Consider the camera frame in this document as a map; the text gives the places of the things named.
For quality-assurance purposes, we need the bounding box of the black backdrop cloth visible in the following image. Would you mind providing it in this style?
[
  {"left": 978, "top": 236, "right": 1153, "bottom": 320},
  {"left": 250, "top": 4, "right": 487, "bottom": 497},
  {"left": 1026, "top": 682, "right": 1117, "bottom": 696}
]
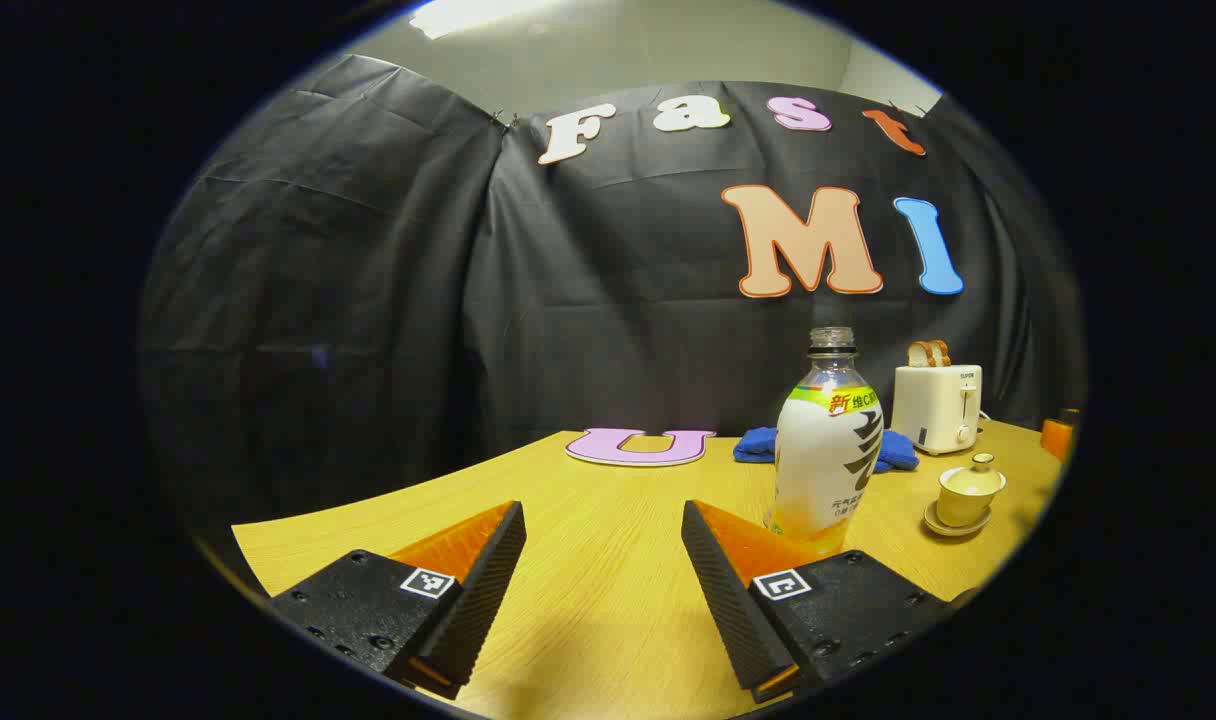
[{"left": 138, "top": 53, "right": 1086, "bottom": 526}]

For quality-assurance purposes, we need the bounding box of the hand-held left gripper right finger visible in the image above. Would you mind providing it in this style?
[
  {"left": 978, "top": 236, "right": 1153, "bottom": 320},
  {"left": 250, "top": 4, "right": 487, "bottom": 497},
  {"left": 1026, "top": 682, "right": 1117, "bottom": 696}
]
[{"left": 681, "top": 500, "right": 954, "bottom": 703}]

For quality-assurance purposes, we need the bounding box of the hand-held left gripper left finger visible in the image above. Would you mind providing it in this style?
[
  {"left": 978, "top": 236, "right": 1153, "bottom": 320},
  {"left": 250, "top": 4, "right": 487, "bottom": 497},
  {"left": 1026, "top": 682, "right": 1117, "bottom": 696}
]
[{"left": 268, "top": 500, "right": 527, "bottom": 699}]

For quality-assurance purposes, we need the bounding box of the pink foam cutout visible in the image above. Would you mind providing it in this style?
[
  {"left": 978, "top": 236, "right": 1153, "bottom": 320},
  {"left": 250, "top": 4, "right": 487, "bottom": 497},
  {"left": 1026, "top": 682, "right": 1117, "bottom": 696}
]
[{"left": 566, "top": 428, "right": 716, "bottom": 468}]

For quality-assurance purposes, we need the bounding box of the blue towel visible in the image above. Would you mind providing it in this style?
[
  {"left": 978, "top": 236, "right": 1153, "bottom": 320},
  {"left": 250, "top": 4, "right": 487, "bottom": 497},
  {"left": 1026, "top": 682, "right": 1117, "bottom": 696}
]
[{"left": 733, "top": 427, "right": 919, "bottom": 473}]

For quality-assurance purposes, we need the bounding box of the cream ceramic saucer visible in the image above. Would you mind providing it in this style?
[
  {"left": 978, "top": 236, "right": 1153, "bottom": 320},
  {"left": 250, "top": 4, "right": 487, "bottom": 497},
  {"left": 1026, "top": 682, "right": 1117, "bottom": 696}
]
[{"left": 923, "top": 500, "right": 992, "bottom": 538}]

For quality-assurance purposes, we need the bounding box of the ceiling light panel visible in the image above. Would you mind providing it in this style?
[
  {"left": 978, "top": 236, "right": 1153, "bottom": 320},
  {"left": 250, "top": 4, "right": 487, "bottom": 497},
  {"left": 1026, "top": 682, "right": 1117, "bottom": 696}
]
[{"left": 408, "top": 0, "right": 569, "bottom": 39}]

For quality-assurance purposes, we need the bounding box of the labelled plastic water bottle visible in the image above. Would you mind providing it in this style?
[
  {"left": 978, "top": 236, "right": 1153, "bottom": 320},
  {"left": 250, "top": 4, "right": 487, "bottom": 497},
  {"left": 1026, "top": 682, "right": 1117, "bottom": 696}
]
[{"left": 768, "top": 327, "right": 884, "bottom": 557}]

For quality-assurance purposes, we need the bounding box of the white toaster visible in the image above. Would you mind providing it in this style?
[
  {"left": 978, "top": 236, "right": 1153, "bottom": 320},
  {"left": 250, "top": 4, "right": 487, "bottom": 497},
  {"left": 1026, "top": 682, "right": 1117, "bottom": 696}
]
[{"left": 891, "top": 364, "right": 983, "bottom": 456}]

